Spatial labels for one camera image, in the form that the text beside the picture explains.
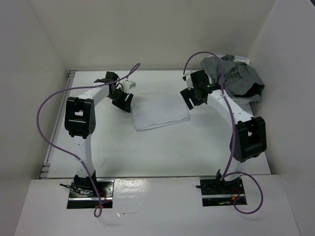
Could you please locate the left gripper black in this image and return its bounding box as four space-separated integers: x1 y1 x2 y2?
107 88 134 113

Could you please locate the white skirt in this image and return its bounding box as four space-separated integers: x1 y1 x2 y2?
131 95 190 131

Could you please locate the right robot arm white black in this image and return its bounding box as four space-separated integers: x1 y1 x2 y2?
180 70 267 194

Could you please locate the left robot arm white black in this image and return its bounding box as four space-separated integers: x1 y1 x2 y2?
64 72 136 197

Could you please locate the grey skirt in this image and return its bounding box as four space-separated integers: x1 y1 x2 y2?
200 55 265 103

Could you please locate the white laundry basket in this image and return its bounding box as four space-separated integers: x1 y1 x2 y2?
201 55 252 106

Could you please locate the black garment in basket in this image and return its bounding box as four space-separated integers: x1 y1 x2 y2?
244 83 265 103

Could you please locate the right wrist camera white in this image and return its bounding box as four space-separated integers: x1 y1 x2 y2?
182 71 194 90

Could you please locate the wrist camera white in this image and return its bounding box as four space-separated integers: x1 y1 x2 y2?
182 71 194 90
122 80 136 93

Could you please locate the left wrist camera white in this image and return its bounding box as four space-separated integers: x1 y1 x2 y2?
122 80 136 93

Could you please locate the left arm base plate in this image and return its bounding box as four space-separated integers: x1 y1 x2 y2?
60 180 114 209

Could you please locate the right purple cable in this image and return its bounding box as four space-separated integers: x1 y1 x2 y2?
182 51 264 215

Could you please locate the purple cable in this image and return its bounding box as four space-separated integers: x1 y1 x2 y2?
182 51 264 215
36 62 141 218

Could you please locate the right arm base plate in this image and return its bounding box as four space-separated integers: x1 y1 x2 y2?
196 177 247 207

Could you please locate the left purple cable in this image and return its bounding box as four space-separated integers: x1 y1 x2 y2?
36 62 141 218

